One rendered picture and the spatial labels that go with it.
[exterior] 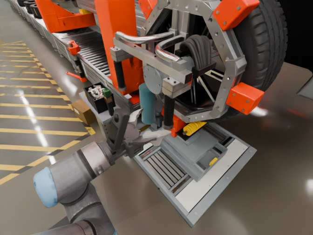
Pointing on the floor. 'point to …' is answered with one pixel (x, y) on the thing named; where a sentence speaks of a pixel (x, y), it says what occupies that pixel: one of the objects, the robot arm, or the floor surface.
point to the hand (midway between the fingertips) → (156, 117)
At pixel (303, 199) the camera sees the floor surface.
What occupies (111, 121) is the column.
